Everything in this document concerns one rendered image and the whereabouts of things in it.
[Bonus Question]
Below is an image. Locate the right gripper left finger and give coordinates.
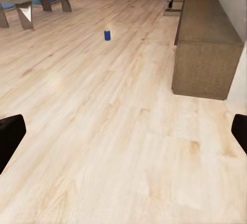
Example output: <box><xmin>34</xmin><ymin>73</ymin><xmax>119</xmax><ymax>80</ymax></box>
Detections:
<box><xmin>0</xmin><ymin>114</ymin><xmax>26</xmax><ymax>174</ymax></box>

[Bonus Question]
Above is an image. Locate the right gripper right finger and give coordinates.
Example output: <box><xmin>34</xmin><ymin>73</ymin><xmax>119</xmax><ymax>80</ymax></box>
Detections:
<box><xmin>231</xmin><ymin>114</ymin><xmax>247</xmax><ymax>154</ymax></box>

